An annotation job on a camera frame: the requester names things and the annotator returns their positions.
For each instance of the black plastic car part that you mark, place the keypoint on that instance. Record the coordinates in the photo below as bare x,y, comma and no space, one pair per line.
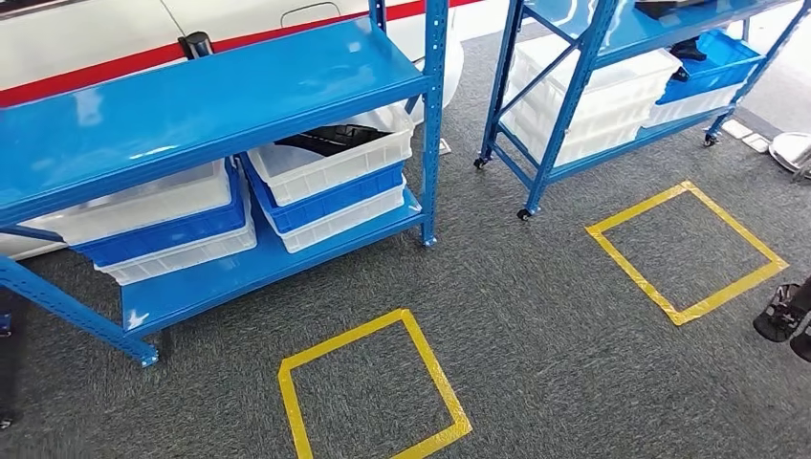
687,52
329,140
665,7

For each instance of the blue metal shelf rack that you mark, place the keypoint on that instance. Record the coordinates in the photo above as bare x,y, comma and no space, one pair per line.
190,108
627,25

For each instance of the blue plastic bin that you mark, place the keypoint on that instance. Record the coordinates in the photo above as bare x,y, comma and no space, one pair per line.
171,236
329,201
716,69

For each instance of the white floor socket plate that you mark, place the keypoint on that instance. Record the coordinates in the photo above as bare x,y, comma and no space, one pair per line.
737,129
756,143
445,147

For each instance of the yellow floor tape marking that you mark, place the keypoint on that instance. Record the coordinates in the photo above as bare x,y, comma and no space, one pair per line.
437,374
633,266

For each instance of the white car with red stripe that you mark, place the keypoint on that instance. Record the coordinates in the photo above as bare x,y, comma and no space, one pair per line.
76,38

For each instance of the person's foot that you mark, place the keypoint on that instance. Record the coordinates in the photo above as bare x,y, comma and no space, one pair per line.
803,347
782,313

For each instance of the round silver metal base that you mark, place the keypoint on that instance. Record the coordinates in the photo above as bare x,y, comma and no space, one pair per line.
792,152

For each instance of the black cylindrical post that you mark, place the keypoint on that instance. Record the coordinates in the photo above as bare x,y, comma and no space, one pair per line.
196,45

